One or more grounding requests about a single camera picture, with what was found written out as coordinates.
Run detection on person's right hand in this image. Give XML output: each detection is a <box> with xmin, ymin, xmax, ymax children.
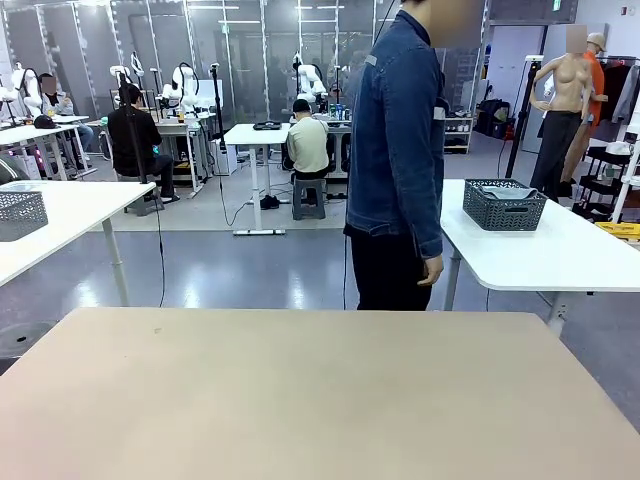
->
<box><xmin>417</xmin><ymin>249</ymin><xmax>445</xmax><ymax>288</ymax></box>

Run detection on grey plastic lattice basket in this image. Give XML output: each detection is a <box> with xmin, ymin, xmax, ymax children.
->
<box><xmin>0</xmin><ymin>181</ymin><xmax>50</xmax><ymax>243</ymax></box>
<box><xmin>462</xmin><ymin>178</ymin><xmax>549</xmax><ymax>232</ymax></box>

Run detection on person's right forearm denim sleeve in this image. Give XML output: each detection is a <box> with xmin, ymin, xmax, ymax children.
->
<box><xmin>407</xmin><ymin>174</ymin><xmax>445</xmax><ymax>259</ymax></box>

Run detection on white side table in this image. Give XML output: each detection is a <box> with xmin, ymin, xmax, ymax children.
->
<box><xmin>0</xmin><ymin>180</ymin><xmax>157</xmax><ymax>307</ymax></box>
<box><xmin>439</xmin><ymin>178</ymin><xmax>640</xmax><ymax>335</ymax></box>

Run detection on person in denim jacket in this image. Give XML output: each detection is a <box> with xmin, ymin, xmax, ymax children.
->
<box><xmin>343</xmin><ymin>0</ymin><xmax>486</xmax><ymax>311</ymax></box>

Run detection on wooden shoe rack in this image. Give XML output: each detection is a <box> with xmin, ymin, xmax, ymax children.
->
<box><xmin>443</xmin><ymin>115</ymin><xmax>475</xmax><ymax>155</ymax></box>

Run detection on grey plastic stool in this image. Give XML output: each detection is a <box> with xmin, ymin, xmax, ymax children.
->
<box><xmin>291</xmin><ymin>178</ymin><xmax>327</xmax><ymax>221</ymax></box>

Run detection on black bags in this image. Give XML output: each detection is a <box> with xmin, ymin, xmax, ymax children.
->
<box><xmin>474</xmin><ymin>98</ymin><xmax>516</xmax><ymax>139</ymax></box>

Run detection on black tripod with white box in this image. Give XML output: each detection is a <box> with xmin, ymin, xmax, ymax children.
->
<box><xmin>505</xmin><ymin>52</ymin><xmax>545</xmax><ymax>180</ymax></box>

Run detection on seated person in beige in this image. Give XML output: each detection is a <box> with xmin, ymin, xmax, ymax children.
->
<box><xmin>283</xmin><ymin>98</ymin><xmax>333</xmax><ymax>184</ymax></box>

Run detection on large yellow crate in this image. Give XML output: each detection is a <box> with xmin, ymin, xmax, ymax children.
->
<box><xmin>594</xmin><ymin>221</ymin><xmax>640</xmax><ymax>246</ymax></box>

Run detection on black shelf cart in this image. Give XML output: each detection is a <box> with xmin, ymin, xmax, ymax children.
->
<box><xmin>572</xmin><ymin>144</ymin><xmax>640</xmax><ymax>221</ymax></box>

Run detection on white standing desk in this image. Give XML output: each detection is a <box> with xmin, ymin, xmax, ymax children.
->
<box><xmin>223</xmin><ymin>123</ymin><xmax>301</xmax><ymax>237</ymax></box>

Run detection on bare mannequin with black trousers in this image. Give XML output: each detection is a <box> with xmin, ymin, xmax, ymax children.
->
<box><xmin>529</xmin><ymin>24</ymin><xmax>596</xmax><ymax>201</ymax></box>

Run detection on mannequin with orange shirt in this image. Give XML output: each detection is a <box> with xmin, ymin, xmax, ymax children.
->
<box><xmin>559</xmin><ymin>32</ymin><xmax>609</xmax><ymax>184</ymax></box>

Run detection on rack with dark garments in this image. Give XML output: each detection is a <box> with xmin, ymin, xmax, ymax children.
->
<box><xmin>597</xmin><ymin>54</ymin><xmax>640</xmax><ymax>126</ymax></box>

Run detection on black pole stand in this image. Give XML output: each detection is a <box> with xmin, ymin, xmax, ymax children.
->
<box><xmin>209</xmin><ymin>62</ymin><xmax>229</xmax><ymax>154</ymax></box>

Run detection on white robot workbench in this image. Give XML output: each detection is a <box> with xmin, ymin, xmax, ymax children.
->
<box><xmin>84</xmin><ymin>112</ymin><xmax>216</xmax><ymax>196</ymax></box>

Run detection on seated person in black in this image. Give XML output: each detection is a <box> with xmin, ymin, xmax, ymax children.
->
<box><xmin>107</xmin><ymin>83</ymin><xmax>181</xmax><ymax>204</ymax></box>

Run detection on seated person in grey hoodie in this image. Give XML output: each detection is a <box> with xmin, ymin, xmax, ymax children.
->
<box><xmin>38</xmin><ymin>72</ymin><xmax>96</xmax><ymax>162</ymax></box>

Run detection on grey round floor plate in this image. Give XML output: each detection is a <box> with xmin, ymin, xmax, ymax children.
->
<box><xmin>0</xmin><ymin>319</ymin><xmax>55</xmax><ymax>361</ymax></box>

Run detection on white office desk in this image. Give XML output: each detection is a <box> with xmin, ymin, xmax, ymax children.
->
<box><xmin>0</xmin><ymin>115</ymin><xmax>99</xmax><ymax>182</ymax></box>

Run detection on thin black stand cable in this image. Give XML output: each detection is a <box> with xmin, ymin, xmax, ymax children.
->
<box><xmin>149</xmin><ymin>189</ymin><xmax>167</xmax><ymax>307</ymax></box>

